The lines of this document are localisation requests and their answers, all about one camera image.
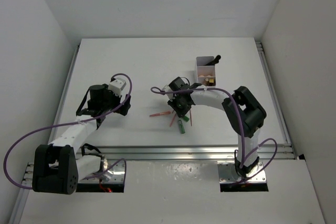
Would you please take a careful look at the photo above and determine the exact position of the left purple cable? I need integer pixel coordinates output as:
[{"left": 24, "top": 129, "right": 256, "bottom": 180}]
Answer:
[{"left": 3, "top": 73, "right": 133, "bottom": 189}]

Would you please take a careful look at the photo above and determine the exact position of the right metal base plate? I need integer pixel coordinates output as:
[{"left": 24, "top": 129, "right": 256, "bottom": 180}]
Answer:
[{"left": 217, "top": 162, "right": 267, "bottom": 184}]

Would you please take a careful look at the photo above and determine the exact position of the purple cable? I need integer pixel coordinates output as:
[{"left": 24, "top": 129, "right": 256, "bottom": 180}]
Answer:
[
  {"left": 3, "top": 73, "right": 133, "bottom": 189},
  {"left": 150, "top": 86, "right": 278, "bottom": 184}
]

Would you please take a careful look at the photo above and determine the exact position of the gourd-shaped beige sponge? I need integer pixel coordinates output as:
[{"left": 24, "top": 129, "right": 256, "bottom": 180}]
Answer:
[{"left": 198, "top": 74, "right": 214, "bottom": 78}]

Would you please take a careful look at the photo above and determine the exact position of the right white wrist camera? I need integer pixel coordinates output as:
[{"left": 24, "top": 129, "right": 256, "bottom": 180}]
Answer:
[{"left": 162, "top": 85, "right": 171, "bottom": 94}]

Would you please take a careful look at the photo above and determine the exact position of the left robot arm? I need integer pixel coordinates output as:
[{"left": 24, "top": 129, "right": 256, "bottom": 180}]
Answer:
[{"left": 32, "top": 78, "right": 131, "bottom": 195}]

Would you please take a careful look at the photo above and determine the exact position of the pink mascara wand brush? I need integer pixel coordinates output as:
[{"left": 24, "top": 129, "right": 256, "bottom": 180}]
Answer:
[{"left": 189, "top": 110, "right": 193, "bottom": 127}]

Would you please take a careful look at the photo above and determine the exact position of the white organizer box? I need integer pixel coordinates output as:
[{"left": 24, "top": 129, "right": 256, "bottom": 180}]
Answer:
[{"left": 194, "top": 56, "right": 216, "bottom": 87}]

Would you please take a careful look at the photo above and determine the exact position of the metal base plate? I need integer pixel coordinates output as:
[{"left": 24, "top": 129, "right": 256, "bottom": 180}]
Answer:
[
  {"left": 78, "top": 155, "right": 127, "bottom": 184},
  {"left": 217, "top": 162, "right": 267, "bottom": 184}
]

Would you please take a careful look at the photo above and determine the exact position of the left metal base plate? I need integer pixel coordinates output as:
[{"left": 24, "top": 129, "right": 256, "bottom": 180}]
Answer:
[{"left": 78, "top": 155, "right": 127, "bottom": 184}]

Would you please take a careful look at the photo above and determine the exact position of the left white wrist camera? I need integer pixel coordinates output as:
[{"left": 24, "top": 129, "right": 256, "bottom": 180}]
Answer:
[{"left": 108, "top": 78, "right": 127, "bottom": 97}]

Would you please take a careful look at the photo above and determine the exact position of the pink lip pencil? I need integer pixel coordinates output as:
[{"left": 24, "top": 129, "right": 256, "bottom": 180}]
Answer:
[{"left": 149, "top": 111, "right": 171, "bottom": 117}]

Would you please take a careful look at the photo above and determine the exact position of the green bottle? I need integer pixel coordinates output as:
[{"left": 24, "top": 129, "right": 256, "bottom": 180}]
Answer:
[
  {"left": 182, "top": 116, "right": 190, "bottom": 122},
  {"left": 177, "top": 120, "right": 185, "bottom": 134}
]

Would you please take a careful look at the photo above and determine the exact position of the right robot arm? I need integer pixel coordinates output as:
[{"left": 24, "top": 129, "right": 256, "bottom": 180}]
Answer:
[{"left": 162, "top": 77, "right": 267, "bottom": 178}]

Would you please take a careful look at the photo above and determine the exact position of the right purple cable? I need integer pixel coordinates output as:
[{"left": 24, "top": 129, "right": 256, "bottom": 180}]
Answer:
[{"left": 150, "top": 86, "right": 278, "bottom": 184}]

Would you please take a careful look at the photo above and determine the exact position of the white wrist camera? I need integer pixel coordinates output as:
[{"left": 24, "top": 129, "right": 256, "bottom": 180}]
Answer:
[
  {"left": 162, "top": 85, "right": 171, "bottom": 94},
  {"left": 108, "top": 78, "right": 127, "bottom": 97}
]

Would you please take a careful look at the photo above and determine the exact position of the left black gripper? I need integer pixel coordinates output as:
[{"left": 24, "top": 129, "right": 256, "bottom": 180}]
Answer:
[{"left": 100, "top": 83, "right": 130, "bottom": 115}]

